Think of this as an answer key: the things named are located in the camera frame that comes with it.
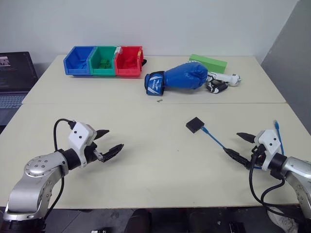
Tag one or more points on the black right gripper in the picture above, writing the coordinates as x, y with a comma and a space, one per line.
258, 157

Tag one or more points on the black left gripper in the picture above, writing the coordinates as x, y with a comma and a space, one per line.
91, 155

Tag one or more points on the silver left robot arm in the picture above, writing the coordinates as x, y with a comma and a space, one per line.
34, 184

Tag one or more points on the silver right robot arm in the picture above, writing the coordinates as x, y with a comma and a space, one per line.
296, 174

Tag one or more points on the small black square box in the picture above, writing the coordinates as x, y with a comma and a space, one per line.
195, 124

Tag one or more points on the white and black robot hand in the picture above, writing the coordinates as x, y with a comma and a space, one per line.
222, 81

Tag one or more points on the small green plastic parts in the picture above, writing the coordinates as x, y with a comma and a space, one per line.
104, 65

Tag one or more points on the green plastic storage bin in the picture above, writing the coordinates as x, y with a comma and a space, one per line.
103, 61

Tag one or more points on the red plastic storage bin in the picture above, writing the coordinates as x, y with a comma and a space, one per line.
128, 63

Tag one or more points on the blue plastic storage bin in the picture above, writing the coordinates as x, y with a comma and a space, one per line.
76, 61

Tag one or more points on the white crumpled cloth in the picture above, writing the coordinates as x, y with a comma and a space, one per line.
283, 223

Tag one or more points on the black object behind bins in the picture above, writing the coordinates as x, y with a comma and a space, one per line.
144, 61

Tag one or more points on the green rectangular block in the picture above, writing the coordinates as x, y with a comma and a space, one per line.
209, 63

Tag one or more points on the grey partition panel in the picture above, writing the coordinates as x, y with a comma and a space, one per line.
289, 68

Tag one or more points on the blue boxing glove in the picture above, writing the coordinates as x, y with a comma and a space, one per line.
181, 77

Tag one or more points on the dark grey laptop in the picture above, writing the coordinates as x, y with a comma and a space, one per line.
14, 80

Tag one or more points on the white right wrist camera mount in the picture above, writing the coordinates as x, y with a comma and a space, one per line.
269, 143

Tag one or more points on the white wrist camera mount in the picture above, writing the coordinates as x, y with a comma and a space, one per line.
79, 136
269, 143

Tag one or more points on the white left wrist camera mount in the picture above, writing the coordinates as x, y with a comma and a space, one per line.
79, 136

